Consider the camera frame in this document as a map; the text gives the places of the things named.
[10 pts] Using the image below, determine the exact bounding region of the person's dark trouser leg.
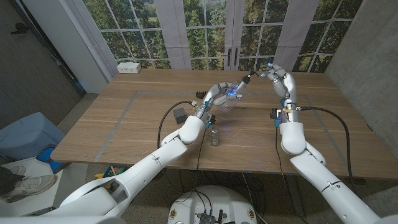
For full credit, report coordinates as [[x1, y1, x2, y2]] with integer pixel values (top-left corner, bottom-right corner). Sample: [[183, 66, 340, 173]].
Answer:
[[0, 166, 21, 195]]

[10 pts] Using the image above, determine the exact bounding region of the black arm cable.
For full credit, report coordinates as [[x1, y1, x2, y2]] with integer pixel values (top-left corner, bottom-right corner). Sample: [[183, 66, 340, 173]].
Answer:
[[156, 100, 195, 195], [297, 106, 358, 187]]

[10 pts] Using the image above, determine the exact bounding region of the teal toy basket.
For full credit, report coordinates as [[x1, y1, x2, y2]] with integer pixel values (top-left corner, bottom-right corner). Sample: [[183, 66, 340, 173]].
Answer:
[[95, 164, 127, 181]]

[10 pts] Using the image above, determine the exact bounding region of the printed window backdrop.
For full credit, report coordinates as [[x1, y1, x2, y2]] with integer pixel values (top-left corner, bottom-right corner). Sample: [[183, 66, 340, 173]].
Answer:
[[67, 0, 364, 74]]

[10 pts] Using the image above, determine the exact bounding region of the black door handle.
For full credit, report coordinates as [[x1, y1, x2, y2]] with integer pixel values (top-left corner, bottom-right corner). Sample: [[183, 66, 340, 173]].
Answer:
[[11, 22, 30, 35]]

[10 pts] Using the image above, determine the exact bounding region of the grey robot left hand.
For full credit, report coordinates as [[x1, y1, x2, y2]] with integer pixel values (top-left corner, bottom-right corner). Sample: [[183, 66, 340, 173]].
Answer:
[[192, 82, 243, 125]]

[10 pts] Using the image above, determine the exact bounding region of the dark wooden door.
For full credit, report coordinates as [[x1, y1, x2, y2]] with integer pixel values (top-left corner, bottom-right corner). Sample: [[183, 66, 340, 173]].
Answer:
[[0, 0, 86, 130]]

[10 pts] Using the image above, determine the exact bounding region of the small grey block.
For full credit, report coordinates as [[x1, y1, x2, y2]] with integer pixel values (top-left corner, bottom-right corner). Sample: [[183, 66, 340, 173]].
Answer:
[[173, 107, 188, 125]]

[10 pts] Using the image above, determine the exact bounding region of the blue plastic bin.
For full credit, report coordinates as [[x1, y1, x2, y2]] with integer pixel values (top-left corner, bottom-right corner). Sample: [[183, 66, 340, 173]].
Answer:
[[0, 111, 66, 162]]

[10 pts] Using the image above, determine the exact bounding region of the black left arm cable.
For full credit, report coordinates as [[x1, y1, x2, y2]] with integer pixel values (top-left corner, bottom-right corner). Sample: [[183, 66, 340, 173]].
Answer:
[[156, 100, 195, 195]]

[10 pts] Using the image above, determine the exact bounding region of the metal table leg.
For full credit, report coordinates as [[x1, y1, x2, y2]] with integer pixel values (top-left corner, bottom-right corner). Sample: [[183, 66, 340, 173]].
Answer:
[[285, 174, 305, 218]]

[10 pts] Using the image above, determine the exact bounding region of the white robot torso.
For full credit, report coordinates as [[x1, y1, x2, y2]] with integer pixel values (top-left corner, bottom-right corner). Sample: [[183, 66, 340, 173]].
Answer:
[[167, 185, 258, 224]]

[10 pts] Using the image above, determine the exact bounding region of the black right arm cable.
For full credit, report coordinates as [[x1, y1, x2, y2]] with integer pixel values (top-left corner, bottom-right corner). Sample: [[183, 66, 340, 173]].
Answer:
[[297, 106, 358, 187]]

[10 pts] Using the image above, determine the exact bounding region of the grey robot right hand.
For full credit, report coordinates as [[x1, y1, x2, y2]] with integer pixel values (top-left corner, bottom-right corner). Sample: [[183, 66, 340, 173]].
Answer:
[[261, 63, 300, 124]]

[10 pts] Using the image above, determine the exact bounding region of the small glass shaker jar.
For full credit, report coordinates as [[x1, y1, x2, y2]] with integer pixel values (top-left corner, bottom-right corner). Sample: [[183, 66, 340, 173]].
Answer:
[[210, 126, 220, 147]]

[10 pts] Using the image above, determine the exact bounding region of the white sneaker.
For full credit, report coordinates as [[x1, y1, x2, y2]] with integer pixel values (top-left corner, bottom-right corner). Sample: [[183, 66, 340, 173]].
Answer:
[[0, 174, 58, 203], [9, 166, 27, 177]]

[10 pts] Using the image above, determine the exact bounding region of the black nozzle with white tube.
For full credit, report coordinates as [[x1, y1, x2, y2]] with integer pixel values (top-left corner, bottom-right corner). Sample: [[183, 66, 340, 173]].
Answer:
[[241, 70, 259, 85]]

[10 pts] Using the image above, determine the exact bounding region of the white power strip box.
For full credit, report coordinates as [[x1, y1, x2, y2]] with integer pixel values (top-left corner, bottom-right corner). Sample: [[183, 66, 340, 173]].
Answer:
[[116, 62, 142, 75]]

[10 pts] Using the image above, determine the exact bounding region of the blue flat floor item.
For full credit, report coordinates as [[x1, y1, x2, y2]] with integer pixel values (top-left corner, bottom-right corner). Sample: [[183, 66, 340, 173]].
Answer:
[[36, 146, 63, 172]]

